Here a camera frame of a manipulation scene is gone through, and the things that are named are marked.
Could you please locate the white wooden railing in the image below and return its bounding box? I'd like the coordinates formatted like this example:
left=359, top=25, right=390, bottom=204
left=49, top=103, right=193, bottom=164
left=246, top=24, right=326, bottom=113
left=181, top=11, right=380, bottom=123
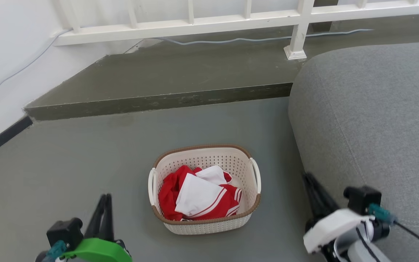
left=53, top=0, right=419, bottom=60

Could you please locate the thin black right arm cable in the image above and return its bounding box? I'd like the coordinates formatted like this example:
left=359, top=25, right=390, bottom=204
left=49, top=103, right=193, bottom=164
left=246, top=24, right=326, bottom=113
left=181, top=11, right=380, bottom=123
left=394, top=221, right=419, bottom=252

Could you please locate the thin light blue cable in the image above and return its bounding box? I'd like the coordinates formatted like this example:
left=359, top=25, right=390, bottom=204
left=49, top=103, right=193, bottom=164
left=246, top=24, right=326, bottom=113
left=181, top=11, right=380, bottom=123
left=0, top=28, right=374, bottom=105

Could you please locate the teal right cable connector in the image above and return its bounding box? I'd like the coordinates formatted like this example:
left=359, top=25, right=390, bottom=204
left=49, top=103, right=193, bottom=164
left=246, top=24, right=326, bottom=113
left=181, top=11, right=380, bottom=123
left=368, top=203, right=396, bottom=225

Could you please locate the grey fabric sofa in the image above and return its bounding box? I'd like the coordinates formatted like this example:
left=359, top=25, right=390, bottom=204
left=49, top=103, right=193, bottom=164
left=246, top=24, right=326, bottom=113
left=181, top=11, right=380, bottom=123
left=288, top=41, right=419, bottom=262

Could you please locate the red and white garment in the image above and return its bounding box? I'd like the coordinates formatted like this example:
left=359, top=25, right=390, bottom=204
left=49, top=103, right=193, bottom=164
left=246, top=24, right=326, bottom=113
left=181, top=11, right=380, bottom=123
left=158, top=165, right=243, bottom=221

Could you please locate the raised concrete floor step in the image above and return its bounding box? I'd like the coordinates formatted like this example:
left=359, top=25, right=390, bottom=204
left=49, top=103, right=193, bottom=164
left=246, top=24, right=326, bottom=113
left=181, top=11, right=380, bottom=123
left=24, top=13, right=419, bottom=121

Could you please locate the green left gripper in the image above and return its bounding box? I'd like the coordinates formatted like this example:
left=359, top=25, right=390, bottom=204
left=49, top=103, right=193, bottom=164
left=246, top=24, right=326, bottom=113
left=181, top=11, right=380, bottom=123
left=61, top=193, right=133, bottom=262

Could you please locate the black wall baseboard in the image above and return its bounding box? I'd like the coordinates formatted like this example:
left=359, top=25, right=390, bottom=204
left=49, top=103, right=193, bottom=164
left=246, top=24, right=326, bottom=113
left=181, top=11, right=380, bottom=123
left=0, top=116, right=33, bottom=164

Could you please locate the teal cable connector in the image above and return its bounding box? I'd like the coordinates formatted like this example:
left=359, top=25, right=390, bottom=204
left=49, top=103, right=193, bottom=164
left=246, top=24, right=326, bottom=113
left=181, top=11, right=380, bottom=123
left=45, top=240, right=67, bottom=261
left=368, top=203, right=396, bottom=225

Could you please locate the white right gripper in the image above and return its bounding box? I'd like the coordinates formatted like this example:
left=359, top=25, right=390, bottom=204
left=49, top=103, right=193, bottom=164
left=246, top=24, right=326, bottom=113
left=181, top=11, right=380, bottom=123
left=301, top=172, right=374, bottom=254

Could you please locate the cream perforated plastic laundry basket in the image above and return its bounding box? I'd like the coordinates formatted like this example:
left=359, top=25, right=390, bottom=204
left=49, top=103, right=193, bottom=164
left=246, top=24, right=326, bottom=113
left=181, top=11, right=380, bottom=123
left=148, top=144, right=262, bottom=235

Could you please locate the teal left cable connector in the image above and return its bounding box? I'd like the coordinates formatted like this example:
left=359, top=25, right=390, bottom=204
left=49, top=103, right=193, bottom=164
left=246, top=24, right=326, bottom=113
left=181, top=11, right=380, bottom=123
left=45, top=240, right=67, bottom=261

